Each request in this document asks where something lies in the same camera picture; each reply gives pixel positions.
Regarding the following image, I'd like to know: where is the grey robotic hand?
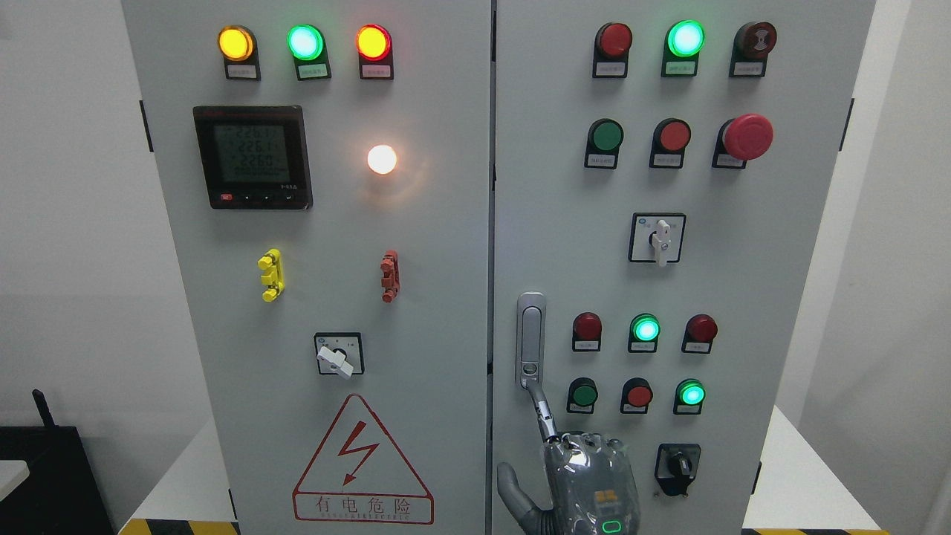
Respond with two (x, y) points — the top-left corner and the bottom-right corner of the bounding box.
(496, 380), (641, 534)

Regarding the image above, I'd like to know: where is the silver cabinet door handle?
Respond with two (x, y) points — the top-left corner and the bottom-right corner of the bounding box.
(516, 291), (547, 389)

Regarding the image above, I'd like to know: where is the grey right cabinet door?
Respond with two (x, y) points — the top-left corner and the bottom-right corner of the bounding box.
(493, 1), (875, 534)

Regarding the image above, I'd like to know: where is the grey cabinet door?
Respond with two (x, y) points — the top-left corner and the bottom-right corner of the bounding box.
(122, 1), (493, 534)
(493, 1), (875, 534)

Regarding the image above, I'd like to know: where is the grey left cabinet door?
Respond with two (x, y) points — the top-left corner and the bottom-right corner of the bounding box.
(122, 1), (493, 534)

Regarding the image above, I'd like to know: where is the red push button lower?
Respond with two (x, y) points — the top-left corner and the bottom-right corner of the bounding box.
(620, 378), (653, 415)

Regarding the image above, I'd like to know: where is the red push button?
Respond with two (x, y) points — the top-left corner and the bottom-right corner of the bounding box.
(649, 117), (692, 169)
(620, 378), (653, 415)

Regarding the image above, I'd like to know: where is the green lit push button lower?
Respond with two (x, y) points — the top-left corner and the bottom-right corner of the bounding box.
(672, 378), (706, 415)

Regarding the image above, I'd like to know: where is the dark red indicator light left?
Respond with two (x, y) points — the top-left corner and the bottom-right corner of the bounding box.
(571, 311), (603, 352)

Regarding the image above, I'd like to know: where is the dark red indicator light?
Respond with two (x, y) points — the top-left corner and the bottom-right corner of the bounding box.
(571, 311), (603, 352)
(681, 313), (718, 354)

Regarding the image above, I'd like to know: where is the green lit indicator light middle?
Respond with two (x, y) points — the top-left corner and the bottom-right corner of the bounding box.
(628, 313), (661, 354)

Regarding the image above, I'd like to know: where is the dark red indicator light right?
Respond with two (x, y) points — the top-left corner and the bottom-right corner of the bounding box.
(681, 313), (718, 354)

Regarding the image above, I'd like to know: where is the red electrical hazard warning sticker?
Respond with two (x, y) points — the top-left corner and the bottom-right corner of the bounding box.
(292, 393), (435, 525)

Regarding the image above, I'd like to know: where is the red terminal clip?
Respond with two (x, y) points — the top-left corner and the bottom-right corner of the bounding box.
(380, 250), (400, 302)

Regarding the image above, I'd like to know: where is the green push button upper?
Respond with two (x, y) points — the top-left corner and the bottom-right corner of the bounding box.
(584, 118), (624, 169)

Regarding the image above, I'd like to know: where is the red push button upper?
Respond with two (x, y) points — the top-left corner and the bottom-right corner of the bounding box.
(649, 117), (692, 169)

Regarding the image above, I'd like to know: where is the red emergency stop mushroom button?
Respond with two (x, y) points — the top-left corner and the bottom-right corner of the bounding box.
(711, 113), (774, 169)

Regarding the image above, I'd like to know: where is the white lit indicator light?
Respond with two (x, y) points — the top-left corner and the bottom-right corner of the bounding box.
(366, 143), (398, 175)

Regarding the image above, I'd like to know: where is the yellow terminal clip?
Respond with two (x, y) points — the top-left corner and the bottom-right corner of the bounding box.
(257, 248), (285, 302)

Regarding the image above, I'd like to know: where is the red indicator light top right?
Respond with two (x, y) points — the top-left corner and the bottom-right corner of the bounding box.
(591, 22), (633, 79)

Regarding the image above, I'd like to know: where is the large green lit indicator light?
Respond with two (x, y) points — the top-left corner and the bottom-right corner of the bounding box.
(661, 19), (706, 77)

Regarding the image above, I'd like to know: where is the black digital power meter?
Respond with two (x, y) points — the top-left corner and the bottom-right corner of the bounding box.
(192, 105), (313, 210)

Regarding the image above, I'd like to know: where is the dark red buzzer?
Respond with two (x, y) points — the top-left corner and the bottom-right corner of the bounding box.
(728, 21), (778, 78)

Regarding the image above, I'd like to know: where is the red lit indicator light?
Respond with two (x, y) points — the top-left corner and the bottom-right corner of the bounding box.
(354, 24), (394, 80)

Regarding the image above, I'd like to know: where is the green indicator light top left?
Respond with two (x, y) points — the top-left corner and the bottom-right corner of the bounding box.
(286, 24), (332, 81)

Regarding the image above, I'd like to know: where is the black equipment box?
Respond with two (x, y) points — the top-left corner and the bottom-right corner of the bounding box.
(1, 389), (115, 534)

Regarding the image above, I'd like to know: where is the yellow indicator light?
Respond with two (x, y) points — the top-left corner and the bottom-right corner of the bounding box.
(217, 26), (261, 81)

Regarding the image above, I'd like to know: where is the black rotary selector switch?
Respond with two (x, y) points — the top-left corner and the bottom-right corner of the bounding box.
(653, 443), (702, 496)

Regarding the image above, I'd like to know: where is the white selector switch upper right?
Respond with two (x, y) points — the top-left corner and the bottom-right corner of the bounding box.
(628, 213), (687, 267)

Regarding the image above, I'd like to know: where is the white selector switch left door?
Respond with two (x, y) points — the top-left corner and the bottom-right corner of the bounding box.
(314, 331), (366, 379)

